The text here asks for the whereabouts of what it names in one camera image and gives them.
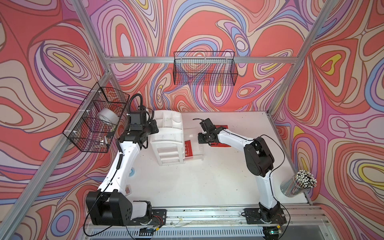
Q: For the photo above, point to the small red patterned card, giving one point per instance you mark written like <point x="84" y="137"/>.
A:
<point x="128" y="190"/>

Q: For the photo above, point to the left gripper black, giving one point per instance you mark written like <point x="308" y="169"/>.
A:
<point x="152" y="124"/>

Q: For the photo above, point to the red postcard white text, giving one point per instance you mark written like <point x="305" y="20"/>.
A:
<point x="223" y="126"/>

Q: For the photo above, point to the black wire basket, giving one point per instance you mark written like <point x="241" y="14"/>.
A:
<point x="85" y="130"/>
<point x="205" y="68"/>

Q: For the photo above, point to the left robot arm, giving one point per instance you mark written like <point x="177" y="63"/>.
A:
<point x="109" y="205"/>

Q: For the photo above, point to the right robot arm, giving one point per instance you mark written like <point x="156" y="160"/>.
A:
<point x="258" y="157"/>

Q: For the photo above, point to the white plastic drawer organizer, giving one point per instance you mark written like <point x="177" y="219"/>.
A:
<point x="168" y="144"/>

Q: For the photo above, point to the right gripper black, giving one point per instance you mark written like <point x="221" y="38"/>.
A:
<point x="201" y="141"/>

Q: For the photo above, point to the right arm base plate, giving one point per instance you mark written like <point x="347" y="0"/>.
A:
<point x="257" y="216"/>

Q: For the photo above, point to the black wire basket left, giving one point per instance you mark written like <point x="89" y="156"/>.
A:
<point x="85" y="130"/>

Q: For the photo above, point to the black clip in basket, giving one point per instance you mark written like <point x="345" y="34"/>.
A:
<point x="110" y="134"/>

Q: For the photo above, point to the white tape roll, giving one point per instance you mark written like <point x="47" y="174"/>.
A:
<point x="108" y="116"/>

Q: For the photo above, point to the black wire basket back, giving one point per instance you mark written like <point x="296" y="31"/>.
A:
<point x="205" y="68"/>

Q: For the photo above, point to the cup of white pencils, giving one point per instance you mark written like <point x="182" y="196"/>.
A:
<point x="301" y="182"/>

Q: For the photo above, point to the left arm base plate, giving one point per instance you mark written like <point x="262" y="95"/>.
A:
<point x="156" y="217"/>

